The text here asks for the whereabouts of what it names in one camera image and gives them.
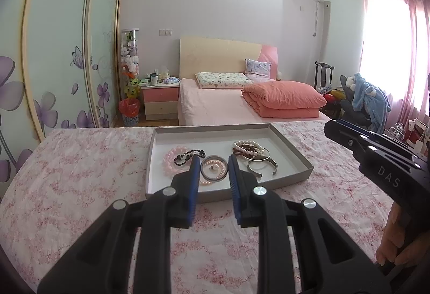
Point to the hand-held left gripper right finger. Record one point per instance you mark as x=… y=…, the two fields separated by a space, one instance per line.
x=234 y=186

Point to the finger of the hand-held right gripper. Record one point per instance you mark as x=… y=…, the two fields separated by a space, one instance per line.
x=346 y=137
x=356 y=126

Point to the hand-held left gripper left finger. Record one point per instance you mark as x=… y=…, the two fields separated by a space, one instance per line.
x=195 y=186

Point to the round metal bangle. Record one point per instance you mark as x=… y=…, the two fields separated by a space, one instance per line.
x=215 y=156

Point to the thin silver bangle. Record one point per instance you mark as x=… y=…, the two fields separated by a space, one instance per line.
x=258 y=158

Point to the grey cardboard tray box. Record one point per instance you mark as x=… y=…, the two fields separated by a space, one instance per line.
x=218 y=142

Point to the person's right hand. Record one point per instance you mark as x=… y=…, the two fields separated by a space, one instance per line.
x=384 y=247

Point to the dark office chair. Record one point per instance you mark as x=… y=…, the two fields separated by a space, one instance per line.
x=349 y=112

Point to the grey metal cuff bangle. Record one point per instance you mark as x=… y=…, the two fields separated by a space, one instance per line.
x=251 y=169

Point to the blue plush robe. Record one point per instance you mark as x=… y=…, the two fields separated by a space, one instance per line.
x=366 y=95

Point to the colourful toy pile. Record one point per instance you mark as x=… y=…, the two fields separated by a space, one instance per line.
x=331 y=95

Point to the dark wooden chair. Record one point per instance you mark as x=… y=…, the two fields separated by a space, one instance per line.
x=320 y=75

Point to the folded coral quilt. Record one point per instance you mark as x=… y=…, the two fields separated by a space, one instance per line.
x=285 y=97

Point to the bed with pink sheet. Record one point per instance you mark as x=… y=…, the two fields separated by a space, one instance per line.
x=208 y=102

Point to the pink and cream nightstand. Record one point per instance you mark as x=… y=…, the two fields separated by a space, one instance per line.
x=159 y=99

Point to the red waste basket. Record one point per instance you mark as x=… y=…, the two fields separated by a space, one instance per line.
x=129 y=109

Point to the pink curtain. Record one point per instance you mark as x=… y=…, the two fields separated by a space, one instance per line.
x=416 y=45

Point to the floral print pillow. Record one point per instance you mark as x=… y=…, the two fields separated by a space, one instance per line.
x=221 y=80

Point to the blue patterned cloth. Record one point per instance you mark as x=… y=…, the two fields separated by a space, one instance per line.
x=170 y=80

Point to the pink floral tablecloth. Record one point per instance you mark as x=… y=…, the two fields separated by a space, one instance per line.
x=84 y=179

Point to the purple print pillow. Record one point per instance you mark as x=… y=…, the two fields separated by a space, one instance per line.
x=257 y=68

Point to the cream and pink headboard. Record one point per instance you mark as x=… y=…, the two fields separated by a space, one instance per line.
x=215 y=55

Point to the clear tube of plush toys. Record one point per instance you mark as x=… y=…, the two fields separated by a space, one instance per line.
x=129 y=58

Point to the flower print sliding wardrobe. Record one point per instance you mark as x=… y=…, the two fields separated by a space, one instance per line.
x=57 y=45

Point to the white wall switch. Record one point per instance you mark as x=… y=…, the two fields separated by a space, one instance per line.
x=165 y=32

